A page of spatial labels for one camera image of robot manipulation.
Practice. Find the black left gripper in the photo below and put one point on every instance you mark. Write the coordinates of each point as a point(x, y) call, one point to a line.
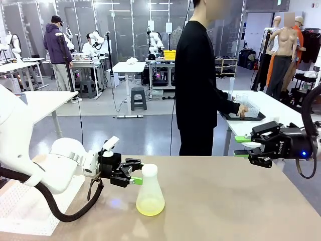
point(110, 165)

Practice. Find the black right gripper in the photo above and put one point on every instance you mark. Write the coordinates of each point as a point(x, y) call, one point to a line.
point(293, 144)

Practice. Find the translucent conical flask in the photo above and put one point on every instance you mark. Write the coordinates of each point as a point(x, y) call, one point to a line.
point(150, 198)

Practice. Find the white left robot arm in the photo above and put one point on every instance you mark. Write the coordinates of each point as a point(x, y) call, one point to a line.
point(62, 160)

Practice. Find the person's right forearm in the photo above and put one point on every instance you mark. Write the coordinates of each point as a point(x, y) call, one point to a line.
point(228, 103)

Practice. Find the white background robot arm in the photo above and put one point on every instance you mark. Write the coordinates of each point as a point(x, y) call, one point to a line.
point(155, 41)
point(97, 37)
point(15, 45)

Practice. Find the person's right hand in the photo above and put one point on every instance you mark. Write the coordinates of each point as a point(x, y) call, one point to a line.
point(242, 111)

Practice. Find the black plastic tray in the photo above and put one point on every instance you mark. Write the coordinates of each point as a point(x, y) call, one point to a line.
point(260, 117)

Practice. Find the black metal rack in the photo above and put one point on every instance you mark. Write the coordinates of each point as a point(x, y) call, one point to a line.
point(302, 90)

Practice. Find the grey plastic stool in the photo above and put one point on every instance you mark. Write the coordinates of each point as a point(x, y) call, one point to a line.
point(138, 98)
point(87, 88)

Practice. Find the wooden shoe rack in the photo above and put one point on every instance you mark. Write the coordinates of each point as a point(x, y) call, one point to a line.
point(227, 66)

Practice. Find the black luggage bags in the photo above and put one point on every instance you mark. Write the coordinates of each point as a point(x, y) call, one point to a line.
point(247, 59)

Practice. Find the white computer tower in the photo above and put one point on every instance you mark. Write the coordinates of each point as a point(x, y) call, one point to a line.
point(112, 78)

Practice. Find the person in black sweatshirt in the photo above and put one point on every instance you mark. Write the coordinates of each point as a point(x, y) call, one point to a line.
point(195, 75)

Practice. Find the beige mannequin grey skirt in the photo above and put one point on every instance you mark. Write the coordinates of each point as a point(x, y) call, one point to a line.
point(284, 42)

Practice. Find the small white standing table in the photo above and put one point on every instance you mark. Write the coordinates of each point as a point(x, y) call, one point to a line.
point(129, 66)

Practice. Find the rack of dark clothes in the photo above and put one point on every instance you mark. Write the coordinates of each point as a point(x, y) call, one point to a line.
point(311, 47)

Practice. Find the white crumpled cloth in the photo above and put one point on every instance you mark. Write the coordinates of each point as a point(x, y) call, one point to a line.
point(131, 60)

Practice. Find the slim black tripod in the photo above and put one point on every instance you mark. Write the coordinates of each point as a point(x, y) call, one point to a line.
point(109, 57)

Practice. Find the grey workbench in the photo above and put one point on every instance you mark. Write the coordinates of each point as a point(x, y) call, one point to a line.
point(85, 64)

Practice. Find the mannequin orange garment tan hat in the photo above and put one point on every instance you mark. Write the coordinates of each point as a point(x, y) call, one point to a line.
point(299, 32)

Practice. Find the black cap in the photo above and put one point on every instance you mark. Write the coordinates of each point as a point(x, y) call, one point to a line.
point(151, 56)

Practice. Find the white mannequin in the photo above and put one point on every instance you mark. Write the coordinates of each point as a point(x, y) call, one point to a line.
point(277, 22)

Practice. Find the yellow plastic crate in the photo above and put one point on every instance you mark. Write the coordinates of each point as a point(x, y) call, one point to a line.
point(169, 54)

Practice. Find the seated person in white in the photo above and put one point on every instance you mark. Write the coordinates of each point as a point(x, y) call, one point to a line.
point(87, 47)

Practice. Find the man in purple hoodie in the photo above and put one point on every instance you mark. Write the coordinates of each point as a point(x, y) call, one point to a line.
point(55, 45)

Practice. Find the white desk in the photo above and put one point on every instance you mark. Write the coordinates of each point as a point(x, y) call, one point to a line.
point(20, 65)

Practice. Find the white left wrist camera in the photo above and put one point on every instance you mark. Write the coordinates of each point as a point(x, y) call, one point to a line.
point(110, 146)

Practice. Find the black camera tripod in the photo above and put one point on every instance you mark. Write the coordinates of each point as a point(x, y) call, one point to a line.
point(263, 57)
point(66, 60)

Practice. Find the metal frame workbench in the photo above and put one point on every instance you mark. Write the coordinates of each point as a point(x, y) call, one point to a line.
point(160, 75)

